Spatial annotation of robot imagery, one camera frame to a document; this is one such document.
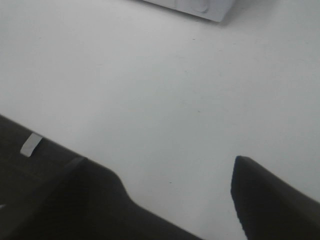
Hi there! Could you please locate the white microwave oven body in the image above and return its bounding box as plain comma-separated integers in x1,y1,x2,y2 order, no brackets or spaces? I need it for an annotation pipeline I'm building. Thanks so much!
136,0,237,23

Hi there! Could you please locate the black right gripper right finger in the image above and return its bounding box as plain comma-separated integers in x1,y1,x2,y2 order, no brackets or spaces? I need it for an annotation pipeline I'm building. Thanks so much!
230,156,320,240

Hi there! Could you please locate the round white door release button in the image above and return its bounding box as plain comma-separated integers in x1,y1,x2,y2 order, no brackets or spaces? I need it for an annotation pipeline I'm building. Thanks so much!
190,0,211,13

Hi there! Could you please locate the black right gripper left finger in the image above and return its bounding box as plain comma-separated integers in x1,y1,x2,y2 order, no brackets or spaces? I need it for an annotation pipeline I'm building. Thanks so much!
0,116,196,240

